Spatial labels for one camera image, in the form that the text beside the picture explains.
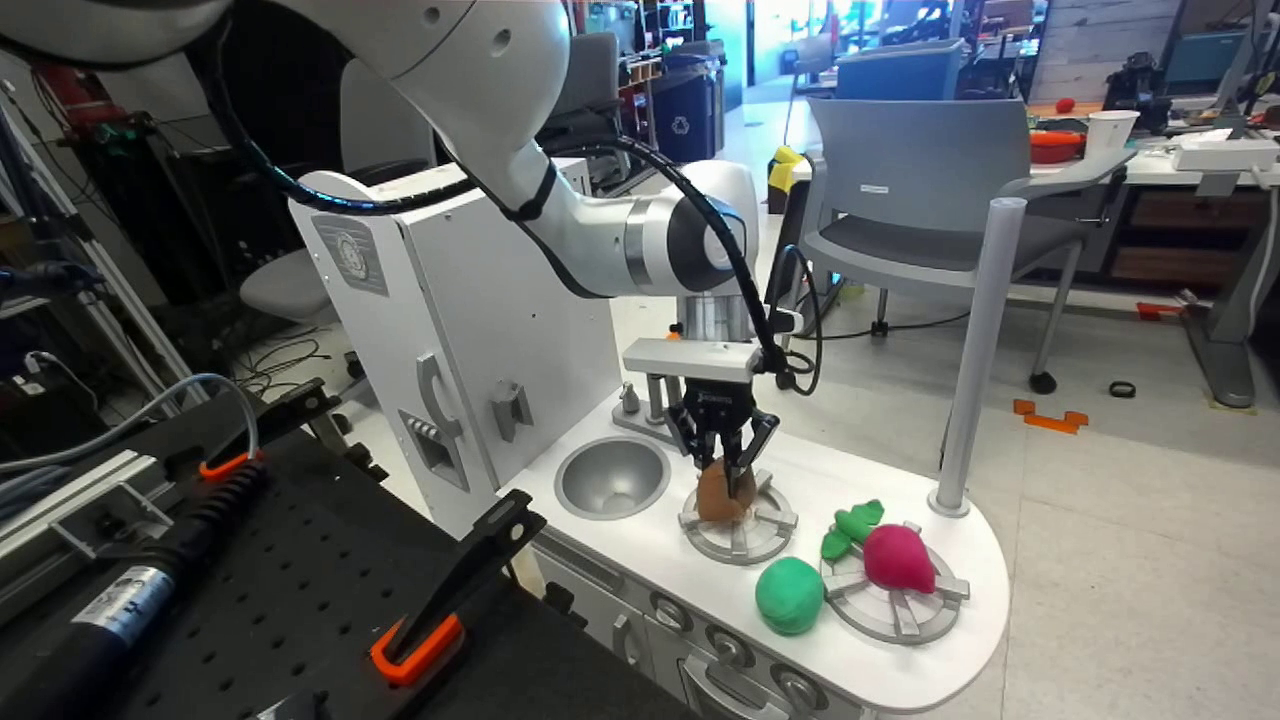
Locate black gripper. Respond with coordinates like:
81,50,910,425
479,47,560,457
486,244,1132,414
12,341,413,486
671,379,783,506

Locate grey chair with armrests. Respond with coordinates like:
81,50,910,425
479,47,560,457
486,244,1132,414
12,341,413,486
797,90,1138,394

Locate yellow small object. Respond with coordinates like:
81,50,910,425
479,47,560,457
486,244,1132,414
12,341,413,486
768,143,814,201

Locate silver aluminium extrusion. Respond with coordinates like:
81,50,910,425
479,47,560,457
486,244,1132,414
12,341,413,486
0,445,166,565

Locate white toy kitchen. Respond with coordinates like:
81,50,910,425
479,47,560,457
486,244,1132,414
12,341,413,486
284,154,1013,720

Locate white desk grey leg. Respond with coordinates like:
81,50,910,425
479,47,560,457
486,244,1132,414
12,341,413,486
1034,124,1280,410

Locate grey flexible tube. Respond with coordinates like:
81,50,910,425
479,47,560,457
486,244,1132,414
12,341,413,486
0,369,264,475

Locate silver toy sink bowl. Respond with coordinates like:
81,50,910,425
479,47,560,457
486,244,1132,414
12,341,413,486
552,437,678,524

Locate white paper cup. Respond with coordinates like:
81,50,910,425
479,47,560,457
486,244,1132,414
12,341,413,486
1085,106,1145,163

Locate green toy ball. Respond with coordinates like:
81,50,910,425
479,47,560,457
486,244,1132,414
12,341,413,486
751,554,829,640

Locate black perforated work table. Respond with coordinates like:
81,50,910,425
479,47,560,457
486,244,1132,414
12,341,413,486
0,394,698,720

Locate grey kitchen door handle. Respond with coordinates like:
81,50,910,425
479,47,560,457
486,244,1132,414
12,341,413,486
413,353,466,457

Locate dark grey chair back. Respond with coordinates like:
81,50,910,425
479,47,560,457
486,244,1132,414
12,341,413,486
838,36,978,105

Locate grey toy faucet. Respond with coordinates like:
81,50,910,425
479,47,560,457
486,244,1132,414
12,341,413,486
613,372,689,437

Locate grey kitchen support pole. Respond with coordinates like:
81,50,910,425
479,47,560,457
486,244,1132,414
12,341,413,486
930,192,1034,518

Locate black clamp orange handle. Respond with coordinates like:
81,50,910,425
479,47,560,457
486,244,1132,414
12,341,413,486
195,375,335,486
367,486,552,692

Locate grey round burner grate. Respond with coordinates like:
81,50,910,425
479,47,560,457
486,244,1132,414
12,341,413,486
678,471,803,569
820,537,978,653

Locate pink radish toy green leaves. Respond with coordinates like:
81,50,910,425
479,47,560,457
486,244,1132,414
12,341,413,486
820,496,945,595

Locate grey toy stove knob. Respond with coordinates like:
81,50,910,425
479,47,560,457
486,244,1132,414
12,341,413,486
650,593,698,634
703,620,759,670
771,658,832,715

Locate black ribbed cylinder tool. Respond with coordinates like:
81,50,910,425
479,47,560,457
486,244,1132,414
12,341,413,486
0,457,273,720

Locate brown toy potato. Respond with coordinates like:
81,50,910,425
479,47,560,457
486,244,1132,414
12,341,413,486
692,461,759,533

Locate grey wrist camera block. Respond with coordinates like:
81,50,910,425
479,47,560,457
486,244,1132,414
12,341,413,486
620,335,768,390

